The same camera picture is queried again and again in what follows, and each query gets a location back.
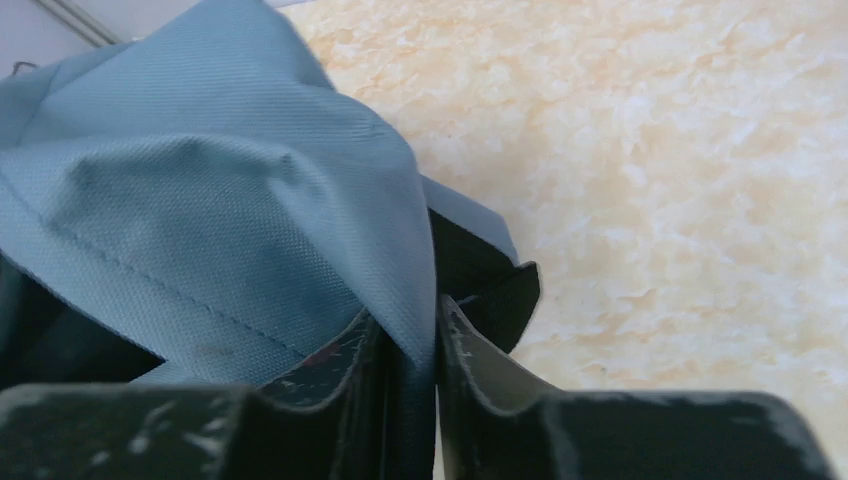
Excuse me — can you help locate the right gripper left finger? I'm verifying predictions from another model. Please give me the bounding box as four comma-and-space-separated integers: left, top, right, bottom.
1, 314, 385, 479

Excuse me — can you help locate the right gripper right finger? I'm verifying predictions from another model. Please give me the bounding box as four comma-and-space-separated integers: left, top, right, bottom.
438, 297, 835, 479

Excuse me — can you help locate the blue student backpack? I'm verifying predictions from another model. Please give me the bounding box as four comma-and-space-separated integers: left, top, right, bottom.
1, 1, 517, 479

